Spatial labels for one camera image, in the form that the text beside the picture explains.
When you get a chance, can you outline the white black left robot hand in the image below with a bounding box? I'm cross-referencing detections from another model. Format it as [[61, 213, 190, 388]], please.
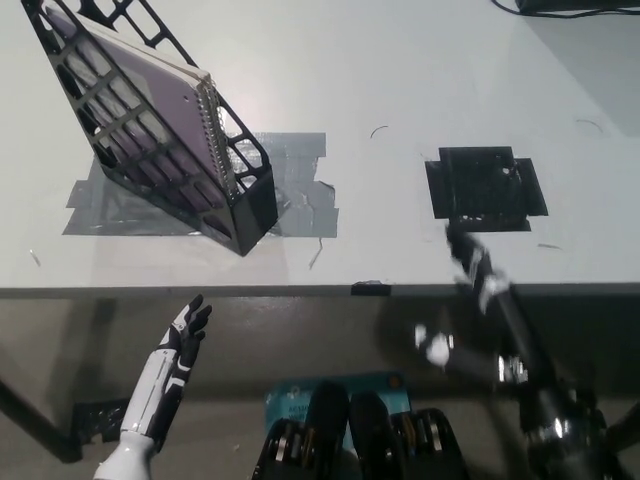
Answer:
[[122, 293, 214, 446]]

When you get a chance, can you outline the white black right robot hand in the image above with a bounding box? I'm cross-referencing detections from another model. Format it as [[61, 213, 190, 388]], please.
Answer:
[[412, 222, 532, 382]]

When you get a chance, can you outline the purple spiral notebook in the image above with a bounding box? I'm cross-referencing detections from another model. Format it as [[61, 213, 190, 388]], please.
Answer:
[[42, 3, 237, 212]]

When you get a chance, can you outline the black mesh file shelf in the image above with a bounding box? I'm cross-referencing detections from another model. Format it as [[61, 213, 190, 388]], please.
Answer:
[[19, 0, 280, 259]]

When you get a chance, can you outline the black square tape patch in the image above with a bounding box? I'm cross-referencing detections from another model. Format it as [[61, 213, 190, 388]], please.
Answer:
[[423, 145, 550, 234]]

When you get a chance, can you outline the black floor tape patch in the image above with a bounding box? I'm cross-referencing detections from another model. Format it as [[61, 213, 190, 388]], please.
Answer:
[[72, 397, 134, 445]]

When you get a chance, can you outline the small black tape strip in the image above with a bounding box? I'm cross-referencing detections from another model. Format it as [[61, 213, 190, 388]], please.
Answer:
[[350, 281, 393, 297]]

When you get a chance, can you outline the teal cardboard box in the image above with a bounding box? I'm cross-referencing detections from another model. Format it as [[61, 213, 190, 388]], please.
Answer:
[[263, 370, 414, 442]]

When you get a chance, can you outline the black table leg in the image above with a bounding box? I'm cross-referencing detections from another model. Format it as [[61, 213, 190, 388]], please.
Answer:
[[0, 344, 84, 462], [599, 407, 640, 454]]

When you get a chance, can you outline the black flat device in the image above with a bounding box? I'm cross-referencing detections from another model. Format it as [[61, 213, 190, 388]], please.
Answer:
[[514, 0, 640, 14]]

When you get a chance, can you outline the grey duct tape patch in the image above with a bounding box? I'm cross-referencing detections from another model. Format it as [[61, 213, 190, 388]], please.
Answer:
[[60, 130, 340, 239]]

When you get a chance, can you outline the thin black cable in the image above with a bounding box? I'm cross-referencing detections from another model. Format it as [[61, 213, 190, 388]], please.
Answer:
[[489, 0, 640, 19]]

